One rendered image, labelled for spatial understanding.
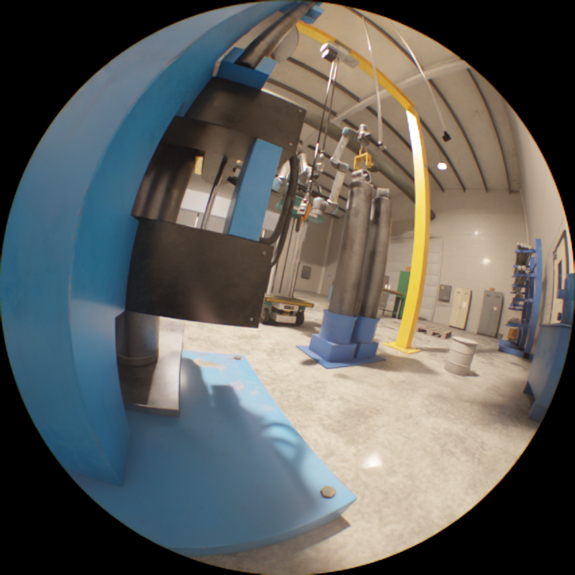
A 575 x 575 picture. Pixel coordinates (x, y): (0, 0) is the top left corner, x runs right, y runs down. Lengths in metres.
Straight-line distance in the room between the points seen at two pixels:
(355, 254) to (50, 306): 1.54
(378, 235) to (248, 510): 1.84
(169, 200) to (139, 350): 0.50
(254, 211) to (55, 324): 0.42
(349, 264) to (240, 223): 1.15
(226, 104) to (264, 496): 0.90
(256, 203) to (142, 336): 0.55
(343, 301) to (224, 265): 1.17
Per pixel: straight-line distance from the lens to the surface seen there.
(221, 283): 0.43
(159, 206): 0.68
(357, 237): 1.55
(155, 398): 0.62
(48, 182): 0.30
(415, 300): 2.53
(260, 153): 0.53
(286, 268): 2.62
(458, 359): 2.13
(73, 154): 0.29
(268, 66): 0.69
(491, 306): 9.90
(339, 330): 1.48
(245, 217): 0.45
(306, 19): 1.71
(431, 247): 11.68
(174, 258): 0.43
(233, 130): 0.55
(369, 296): 1.72
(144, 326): 0.71
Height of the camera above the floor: 0.53
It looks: 2 degrees down
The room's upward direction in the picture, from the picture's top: 11 degrees clockwise
